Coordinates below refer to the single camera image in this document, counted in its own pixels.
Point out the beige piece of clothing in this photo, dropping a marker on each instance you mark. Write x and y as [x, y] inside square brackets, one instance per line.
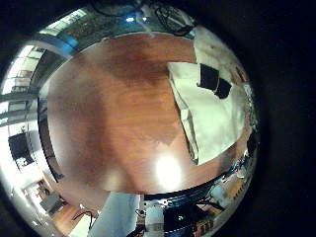
[214, 125]

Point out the device with blue light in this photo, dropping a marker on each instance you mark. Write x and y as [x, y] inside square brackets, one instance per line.
[133, 18]

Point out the black equipment rack blue lights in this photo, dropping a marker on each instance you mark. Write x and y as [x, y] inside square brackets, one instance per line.
[187, 219]

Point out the bright window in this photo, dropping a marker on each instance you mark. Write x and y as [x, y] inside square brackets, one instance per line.
[64, 23]

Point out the grey office chair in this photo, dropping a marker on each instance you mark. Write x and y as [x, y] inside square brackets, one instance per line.
[51, 204]

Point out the black wall monitor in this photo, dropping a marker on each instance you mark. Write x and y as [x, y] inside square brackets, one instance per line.
[20, 149]

